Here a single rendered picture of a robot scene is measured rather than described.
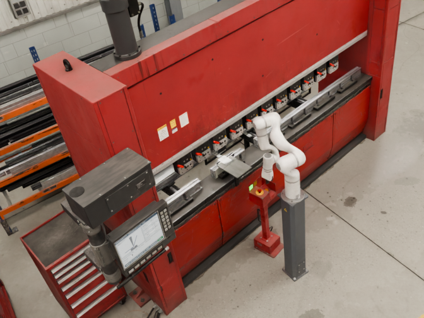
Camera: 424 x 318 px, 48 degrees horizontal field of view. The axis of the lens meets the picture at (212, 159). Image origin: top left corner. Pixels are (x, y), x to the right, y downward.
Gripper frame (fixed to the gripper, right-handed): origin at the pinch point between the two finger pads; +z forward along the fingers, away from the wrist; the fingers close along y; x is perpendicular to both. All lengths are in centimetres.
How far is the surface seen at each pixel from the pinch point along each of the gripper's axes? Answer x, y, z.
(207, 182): -32, -44, 1
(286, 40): 75, -34, -95
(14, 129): -98, -251, -8
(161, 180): -61, -73, -8
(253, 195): -14.9, -4.9, 8.9
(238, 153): 7.4, -37.7, -9.2
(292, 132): 70, -19, -1
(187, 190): -57, -45, -8
